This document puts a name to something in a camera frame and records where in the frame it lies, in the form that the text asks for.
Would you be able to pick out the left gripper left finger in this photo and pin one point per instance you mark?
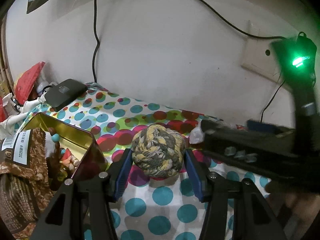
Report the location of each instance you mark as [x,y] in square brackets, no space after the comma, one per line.
[118,176]

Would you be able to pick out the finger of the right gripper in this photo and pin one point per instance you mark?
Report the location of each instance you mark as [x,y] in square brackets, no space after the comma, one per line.
[276,152]

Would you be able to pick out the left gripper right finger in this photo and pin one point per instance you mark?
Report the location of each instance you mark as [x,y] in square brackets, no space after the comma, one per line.
[197,173]

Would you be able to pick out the braided rope ball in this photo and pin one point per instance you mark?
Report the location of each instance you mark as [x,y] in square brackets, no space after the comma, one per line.
[158,151]

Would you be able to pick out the brown patterned snack bag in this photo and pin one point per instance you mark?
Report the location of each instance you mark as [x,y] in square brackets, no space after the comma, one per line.
[25,191]

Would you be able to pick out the white sock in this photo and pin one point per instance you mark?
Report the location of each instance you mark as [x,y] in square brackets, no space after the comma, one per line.
[196,136]

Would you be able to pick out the person right hand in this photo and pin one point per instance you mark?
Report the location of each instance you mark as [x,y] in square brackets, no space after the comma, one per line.
[304,207]

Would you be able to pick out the gold tin box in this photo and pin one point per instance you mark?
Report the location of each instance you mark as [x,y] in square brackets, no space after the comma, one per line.
[81,143]

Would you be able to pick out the polka dot bed sheet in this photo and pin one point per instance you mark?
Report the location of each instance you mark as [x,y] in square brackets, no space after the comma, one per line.
[159,201]

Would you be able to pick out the black flat device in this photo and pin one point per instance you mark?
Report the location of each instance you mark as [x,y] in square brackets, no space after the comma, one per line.
[64,93]

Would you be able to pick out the red plastic bag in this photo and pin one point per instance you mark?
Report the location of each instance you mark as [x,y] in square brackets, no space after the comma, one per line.
[24,87]

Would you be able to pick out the white wall socket plate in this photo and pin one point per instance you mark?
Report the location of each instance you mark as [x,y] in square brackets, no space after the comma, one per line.
[259,58]

